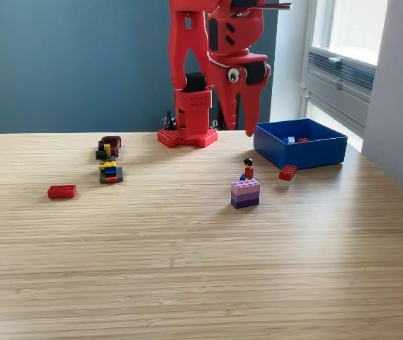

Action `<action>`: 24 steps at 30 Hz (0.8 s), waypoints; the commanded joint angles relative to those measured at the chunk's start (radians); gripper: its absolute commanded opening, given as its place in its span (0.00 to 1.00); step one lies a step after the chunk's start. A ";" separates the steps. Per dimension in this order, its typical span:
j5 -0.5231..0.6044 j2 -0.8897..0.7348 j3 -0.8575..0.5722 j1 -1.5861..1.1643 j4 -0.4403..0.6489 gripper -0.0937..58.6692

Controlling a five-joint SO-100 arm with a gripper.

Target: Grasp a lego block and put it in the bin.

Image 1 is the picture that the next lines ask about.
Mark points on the blue and white brick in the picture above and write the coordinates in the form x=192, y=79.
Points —
x=288, y=139

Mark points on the red and white brick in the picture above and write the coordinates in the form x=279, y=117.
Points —
x=303, y=140

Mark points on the blue plastic bin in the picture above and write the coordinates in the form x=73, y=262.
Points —
x=314, y=156

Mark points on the yellow black toy digger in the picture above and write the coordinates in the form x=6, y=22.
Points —
x=110, y=174

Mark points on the red lego brick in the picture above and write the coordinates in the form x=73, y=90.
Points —
x=62, y=192

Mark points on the red lego toy figure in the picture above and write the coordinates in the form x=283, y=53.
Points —
x=248, y=171

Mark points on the red brick on white brick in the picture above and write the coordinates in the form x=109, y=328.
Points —
x=287, y=173

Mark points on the pink purple brick stack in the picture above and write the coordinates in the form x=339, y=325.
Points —
x=245, y=195

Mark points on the grey window vent grille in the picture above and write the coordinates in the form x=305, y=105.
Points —
x=357, y=72

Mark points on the dark red toy car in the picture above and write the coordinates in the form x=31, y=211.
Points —
x=113, y=143

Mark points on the white window frame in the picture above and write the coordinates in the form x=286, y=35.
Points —
x=357, y=28

